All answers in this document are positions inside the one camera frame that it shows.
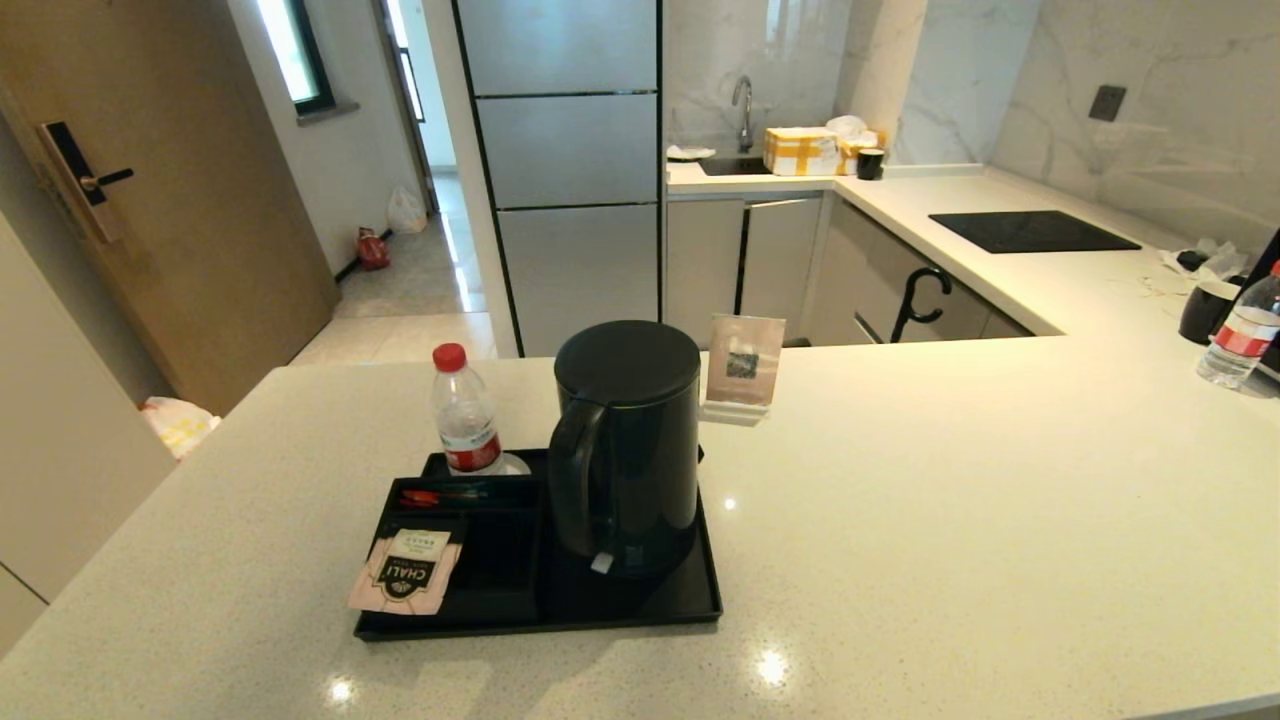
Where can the black electric kettle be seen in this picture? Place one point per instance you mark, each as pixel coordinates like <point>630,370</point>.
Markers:
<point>635,450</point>

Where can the pink CHALI tea bag packet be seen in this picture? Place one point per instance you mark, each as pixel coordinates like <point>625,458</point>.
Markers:
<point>405,570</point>

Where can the water bottle on tray red cap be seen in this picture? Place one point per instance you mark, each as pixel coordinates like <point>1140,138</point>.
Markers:
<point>465,420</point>

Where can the small black cup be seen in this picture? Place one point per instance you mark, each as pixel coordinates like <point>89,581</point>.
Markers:
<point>870,164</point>

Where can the water bottle with red label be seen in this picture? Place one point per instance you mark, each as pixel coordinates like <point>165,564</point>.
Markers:
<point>1238,345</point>

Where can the acrylic QR code sign stand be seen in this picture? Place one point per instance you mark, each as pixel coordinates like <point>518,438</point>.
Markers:
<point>745,360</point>

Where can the white round coaster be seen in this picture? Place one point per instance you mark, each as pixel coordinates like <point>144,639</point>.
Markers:
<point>516,466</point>

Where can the grey kitchen base cabinets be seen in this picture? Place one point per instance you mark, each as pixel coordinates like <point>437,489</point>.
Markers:
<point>780,270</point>

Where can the white dish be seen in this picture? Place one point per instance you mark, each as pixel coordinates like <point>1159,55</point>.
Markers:
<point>690,152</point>

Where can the kitchen sink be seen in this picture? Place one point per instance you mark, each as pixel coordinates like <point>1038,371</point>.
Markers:
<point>733,166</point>

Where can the teal sachet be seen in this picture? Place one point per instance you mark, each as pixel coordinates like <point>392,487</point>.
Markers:
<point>468,491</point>

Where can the silver refrigerator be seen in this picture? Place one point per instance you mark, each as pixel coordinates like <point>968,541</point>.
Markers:
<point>570,150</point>

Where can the black serving tray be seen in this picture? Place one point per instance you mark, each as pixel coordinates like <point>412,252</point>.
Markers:
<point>680,600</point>

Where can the black compartment organizer box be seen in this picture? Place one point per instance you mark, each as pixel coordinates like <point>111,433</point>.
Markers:
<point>500,570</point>

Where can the red sachet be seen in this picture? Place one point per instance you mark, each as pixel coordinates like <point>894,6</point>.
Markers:
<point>422,496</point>

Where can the large yellow taped cardboard box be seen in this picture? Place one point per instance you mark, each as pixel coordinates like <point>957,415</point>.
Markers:
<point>800,151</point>

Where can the chrome faucet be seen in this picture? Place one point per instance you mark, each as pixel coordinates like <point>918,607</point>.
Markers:
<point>745,108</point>

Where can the red bag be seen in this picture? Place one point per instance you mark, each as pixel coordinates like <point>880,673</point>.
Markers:
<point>374,250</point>

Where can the white crumpled tissue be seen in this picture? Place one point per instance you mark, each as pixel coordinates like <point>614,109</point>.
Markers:
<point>846,125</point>

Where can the black induction cooktop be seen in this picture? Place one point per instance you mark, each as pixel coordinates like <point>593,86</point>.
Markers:
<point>1030,231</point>

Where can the brown wooden door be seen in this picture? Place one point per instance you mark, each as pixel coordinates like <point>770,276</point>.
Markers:
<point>200,250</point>

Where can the white yellow plastic bag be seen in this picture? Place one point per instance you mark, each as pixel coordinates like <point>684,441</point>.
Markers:
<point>180,425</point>

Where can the black mug with white inside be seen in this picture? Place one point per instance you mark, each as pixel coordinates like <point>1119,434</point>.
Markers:
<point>1203,316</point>

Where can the crumpled clear plastic wrap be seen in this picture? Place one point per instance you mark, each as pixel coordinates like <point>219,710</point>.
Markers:
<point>1215,260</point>

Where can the beige cabinet panel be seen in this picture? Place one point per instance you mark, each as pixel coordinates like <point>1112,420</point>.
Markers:
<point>60,470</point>

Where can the window with dark frame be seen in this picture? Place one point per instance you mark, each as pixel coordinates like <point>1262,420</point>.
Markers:
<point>290,50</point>

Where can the grey wall outlet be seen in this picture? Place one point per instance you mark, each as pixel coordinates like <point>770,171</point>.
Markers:
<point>1107,103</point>

